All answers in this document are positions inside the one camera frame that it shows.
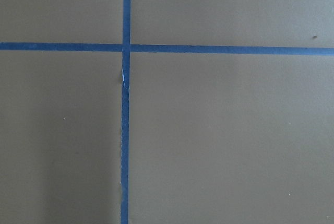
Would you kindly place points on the brown paper table cover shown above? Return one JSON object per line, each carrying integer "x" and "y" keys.
{"x": 231, "y": 111}

